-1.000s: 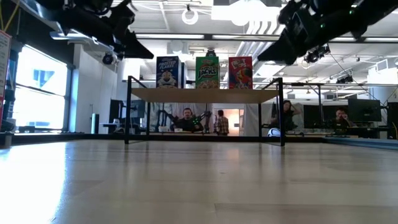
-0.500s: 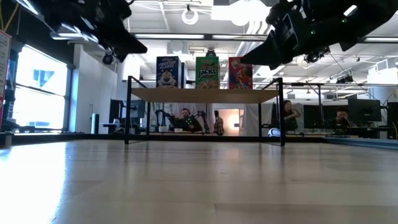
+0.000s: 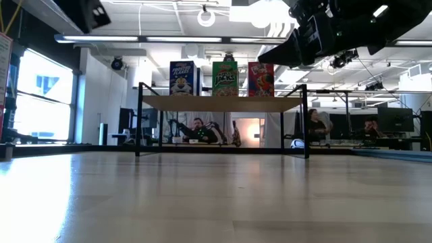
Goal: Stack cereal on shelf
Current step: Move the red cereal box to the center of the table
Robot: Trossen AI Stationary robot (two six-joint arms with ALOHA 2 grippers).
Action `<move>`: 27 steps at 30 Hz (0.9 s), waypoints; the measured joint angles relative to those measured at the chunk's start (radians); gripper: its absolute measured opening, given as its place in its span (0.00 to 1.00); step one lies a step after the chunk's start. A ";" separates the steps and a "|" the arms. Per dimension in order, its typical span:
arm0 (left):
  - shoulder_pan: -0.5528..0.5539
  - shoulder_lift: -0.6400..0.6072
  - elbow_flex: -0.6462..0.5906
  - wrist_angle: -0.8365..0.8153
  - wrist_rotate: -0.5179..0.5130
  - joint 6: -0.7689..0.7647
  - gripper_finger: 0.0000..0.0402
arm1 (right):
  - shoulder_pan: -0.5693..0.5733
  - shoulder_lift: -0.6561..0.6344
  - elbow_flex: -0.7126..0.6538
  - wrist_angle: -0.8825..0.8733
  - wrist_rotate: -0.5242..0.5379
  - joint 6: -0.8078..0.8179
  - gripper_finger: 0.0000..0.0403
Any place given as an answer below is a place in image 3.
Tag small grey block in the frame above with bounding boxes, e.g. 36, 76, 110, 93
0, 143, 15, 161

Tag patterned hanging bag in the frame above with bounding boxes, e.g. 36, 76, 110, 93
232, 120, 242, 148

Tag bright ceiling light panel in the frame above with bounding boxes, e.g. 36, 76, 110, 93
229, 0, 298, 30

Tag white ring pendant lamp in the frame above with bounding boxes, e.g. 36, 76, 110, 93
197, 8, 217, 28

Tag long linear ceiling light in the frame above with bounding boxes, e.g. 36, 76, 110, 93
53, 33, 432, 47

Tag white ceiling vent box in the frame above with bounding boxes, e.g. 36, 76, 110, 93
406, 63, 423, 78

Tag black computer monitor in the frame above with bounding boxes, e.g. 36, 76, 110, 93
141, 107, 159, 129
117, 107, 134, 136
420, 110, 432, 152
377, 107, 415, 133

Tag white ceiling air unit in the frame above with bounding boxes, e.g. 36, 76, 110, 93
180, 43, 205, 61

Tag blue Frosted Flakes cereal box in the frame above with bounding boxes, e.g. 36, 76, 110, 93
194, 66, 204, 97
169, 60, 196, 97

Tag green Apple Jacks cereal box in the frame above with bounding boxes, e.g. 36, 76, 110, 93
211, 61, 239, 97

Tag black ceiling spotlight cluster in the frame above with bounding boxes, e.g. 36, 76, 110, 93
330, 49, 359, 70

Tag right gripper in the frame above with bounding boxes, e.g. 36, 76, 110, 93
258, 0, 389, 68

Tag red Froot Loops cereal box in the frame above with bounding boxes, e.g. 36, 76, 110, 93
248, 61, 275, 98

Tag white ceiling ducts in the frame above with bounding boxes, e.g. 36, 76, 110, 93
256, 20, 298, 74

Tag black-framed wooden shelf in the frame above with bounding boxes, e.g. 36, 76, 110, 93
136, 82, 311, 159

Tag white tower appliance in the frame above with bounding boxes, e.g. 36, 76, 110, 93
99, 123, 109, 146

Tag black track spotlights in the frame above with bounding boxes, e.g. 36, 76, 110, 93
364, 80, 385, 91

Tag white hanging curtain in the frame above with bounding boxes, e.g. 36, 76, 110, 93
265, 113, 298, 149

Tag person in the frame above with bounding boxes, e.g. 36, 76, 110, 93
362, 116, 386, 139
180, 117, 219, 144
305, 108, 333, 144

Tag large bright window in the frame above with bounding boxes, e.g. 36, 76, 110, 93
13, 49, 76, 142

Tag blue mat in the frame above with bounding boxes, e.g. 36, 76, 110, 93
350, 148, 432, 163

